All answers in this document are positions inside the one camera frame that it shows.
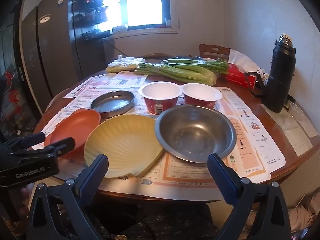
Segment window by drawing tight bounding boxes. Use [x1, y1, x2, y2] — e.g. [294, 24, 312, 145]
[89, 0, 179, 39]

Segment white paper receipts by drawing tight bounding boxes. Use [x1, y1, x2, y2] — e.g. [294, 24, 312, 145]
[260, 104, 319, 155]

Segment large steel bowl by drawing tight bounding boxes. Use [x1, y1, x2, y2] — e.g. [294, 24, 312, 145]
[155, 104, 237, 163]

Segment red tissue box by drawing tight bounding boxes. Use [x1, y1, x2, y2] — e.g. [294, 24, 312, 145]
[220, 49, 265, 90]

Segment person's left hand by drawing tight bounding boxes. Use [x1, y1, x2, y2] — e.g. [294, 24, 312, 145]
[21, 183, 35, 200]

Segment small steel bowl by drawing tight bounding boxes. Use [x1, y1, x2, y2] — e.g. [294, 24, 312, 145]
[175, 55, 203, 61]

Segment orange plastic plate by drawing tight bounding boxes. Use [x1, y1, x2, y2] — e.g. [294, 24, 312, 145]
[44, 109, 101, 157]

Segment thick celery bunch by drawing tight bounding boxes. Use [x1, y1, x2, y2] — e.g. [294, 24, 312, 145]
[134, 62, 217, 86]

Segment red paper bowl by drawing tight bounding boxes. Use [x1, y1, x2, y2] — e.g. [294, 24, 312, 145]
[138, 81, 181, 116]
[180, 83, 223, 109]

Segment wooden chair with cutout back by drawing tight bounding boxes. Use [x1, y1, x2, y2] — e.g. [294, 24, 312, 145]
[199, 44, 230, 62]

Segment small colourful newspaper sheet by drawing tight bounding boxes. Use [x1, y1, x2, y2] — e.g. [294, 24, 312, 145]
[63, 70, 148, 99]

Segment yellow shell-shaped plate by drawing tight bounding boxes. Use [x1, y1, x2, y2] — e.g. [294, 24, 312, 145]
[84, 114, 164, 178]

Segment dark refrigerator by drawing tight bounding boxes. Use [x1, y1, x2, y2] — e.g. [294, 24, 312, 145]
[19, 0, 108, 113]

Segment black wire rack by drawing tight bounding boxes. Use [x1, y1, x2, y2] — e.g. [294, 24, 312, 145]
[72, 0, 112, 42]

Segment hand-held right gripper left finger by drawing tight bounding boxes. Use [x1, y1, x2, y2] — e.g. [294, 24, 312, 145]
[26, 154, 110, 240]

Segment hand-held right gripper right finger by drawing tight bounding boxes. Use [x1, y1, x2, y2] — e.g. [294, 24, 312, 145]
[207, 153, 292, 240]

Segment thin taped celery bunch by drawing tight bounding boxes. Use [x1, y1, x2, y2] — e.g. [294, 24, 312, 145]
[161, 58, 229, 74]

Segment clear plastic bag yellow food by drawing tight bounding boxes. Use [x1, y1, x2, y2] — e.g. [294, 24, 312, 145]
[105, 54, 145, 73]

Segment person's dark floral pants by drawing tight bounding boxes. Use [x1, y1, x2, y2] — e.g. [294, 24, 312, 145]
[82, 202, 220, 240]

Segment round steel tin plate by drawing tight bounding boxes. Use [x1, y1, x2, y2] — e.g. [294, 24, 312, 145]
[90, 91, 135, 119]

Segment white cloth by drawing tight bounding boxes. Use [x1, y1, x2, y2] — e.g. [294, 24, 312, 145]
[287, 192, 320, 233]

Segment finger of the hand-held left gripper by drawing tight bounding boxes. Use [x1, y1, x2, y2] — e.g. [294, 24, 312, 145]
[7, 132, 46, 150]
[25, 137, 75, 158]

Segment large colourful newspaper sheet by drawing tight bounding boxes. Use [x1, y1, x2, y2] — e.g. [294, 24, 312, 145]
[32, 85, 286, 188]

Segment clear plastic cup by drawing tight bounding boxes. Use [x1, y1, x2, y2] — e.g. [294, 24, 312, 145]
[287, 102, 304, 125]

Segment wooden chair with curved back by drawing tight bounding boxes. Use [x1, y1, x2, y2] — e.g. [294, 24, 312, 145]
[135, 52, 173, 60]

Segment black thermos with strap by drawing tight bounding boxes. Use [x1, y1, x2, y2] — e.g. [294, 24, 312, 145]
[246, 33, 297, 113]

